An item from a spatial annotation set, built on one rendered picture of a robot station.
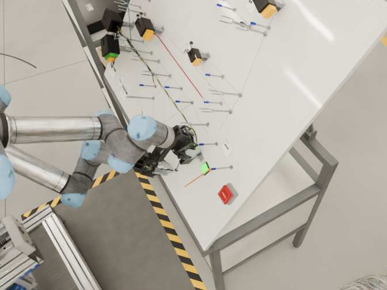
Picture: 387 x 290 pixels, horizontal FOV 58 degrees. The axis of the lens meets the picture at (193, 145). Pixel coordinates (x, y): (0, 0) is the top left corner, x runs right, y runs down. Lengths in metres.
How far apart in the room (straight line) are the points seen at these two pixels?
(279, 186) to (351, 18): 0.85
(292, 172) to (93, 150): 0.91
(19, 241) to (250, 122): 0.89
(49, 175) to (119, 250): 1.28
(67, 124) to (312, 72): 0.71
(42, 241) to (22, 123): 1.50
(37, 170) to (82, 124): 0.27
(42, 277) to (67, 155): 1.02
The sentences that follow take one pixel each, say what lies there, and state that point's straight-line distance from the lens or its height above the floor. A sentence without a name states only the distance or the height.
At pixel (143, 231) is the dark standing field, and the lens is 2.46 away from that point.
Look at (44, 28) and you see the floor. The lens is 4.32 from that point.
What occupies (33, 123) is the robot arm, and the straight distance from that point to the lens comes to 1.03.
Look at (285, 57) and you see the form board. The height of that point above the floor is 1.49.
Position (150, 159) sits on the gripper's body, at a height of 1.16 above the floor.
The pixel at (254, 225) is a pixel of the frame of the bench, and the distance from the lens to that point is 1.55.
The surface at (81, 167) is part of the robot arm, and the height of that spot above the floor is 1.19.
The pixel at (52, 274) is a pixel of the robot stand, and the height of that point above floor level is 0.21.
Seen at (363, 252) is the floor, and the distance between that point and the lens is 2.48.
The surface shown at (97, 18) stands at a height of 1.13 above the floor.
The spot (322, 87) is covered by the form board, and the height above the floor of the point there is 1.50.
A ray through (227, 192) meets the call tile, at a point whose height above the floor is 1.13.
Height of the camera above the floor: 2.23
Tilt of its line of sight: 55 degrees down
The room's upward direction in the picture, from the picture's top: 10 degrees counter-clockwise
